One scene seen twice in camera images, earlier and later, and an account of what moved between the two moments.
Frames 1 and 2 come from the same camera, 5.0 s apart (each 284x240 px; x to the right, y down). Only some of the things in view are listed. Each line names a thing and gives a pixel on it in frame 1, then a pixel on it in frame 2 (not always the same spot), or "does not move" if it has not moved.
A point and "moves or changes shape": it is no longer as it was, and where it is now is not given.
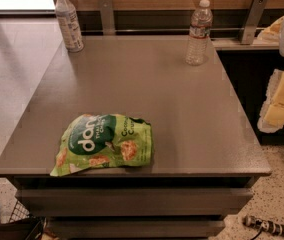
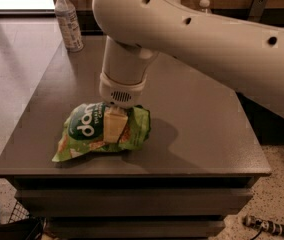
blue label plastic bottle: (69, 22) does not move
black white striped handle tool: (268, 226) does not move
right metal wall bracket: (256, 9) does not move
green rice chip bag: (93, 141) moves or changes shape
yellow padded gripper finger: (283, 97) to (114, 122)
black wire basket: (21, 226) does not move
